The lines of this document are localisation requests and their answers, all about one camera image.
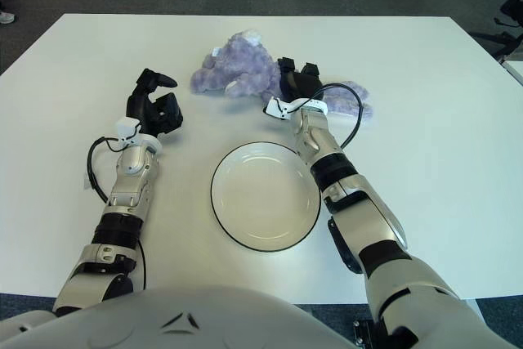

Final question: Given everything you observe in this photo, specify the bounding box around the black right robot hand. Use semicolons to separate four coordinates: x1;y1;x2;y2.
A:
277;56;324;105

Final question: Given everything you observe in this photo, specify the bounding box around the white plate black rim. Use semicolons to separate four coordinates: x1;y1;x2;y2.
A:
210;141;323;253

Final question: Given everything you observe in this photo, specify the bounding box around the white neighbouring desk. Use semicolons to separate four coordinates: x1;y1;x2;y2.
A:
504;58;523;84

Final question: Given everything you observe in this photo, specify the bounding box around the black office chair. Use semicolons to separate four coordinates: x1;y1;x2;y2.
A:
469;0;523;60

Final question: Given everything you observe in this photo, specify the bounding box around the black box under table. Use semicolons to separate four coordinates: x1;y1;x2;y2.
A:
353;319;383;346

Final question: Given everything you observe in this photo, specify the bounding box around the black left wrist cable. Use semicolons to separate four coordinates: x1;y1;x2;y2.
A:
81;136;123;203

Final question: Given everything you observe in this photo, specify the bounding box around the purple plush bear doll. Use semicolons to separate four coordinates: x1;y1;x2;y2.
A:
190;29;377;123

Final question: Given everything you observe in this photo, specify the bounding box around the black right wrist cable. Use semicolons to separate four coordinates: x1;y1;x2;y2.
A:
314;83;364;150

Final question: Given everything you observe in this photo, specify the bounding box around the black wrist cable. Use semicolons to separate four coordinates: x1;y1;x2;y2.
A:
314;83;364;150
81;136;123;203

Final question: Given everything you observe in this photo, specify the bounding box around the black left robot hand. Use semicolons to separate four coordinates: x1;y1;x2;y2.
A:
124;67;184;137

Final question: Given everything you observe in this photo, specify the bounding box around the grey robot torso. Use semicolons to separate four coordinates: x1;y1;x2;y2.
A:
0;284;360;349

